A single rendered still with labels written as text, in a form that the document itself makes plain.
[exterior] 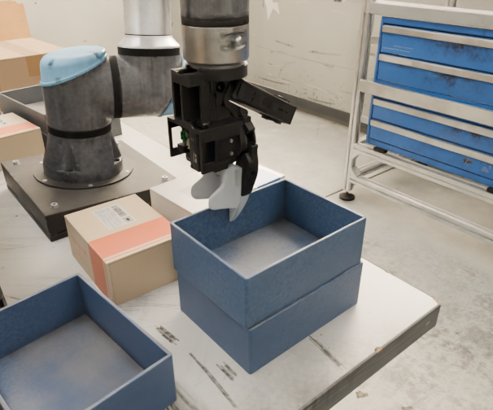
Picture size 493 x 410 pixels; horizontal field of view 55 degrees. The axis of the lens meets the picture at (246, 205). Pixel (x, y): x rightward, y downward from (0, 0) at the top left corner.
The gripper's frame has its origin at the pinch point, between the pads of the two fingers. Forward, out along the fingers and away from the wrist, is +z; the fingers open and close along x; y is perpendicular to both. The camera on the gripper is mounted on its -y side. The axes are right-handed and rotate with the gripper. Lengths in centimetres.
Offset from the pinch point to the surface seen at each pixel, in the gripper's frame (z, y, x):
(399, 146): 47, -143, -63
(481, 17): -10, -141, -38
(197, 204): 3.4, -0.3, -9.5
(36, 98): 6, -4, -93
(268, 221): 4.3, -6.4, 0.2
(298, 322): 8.7, 2.0, 15.1
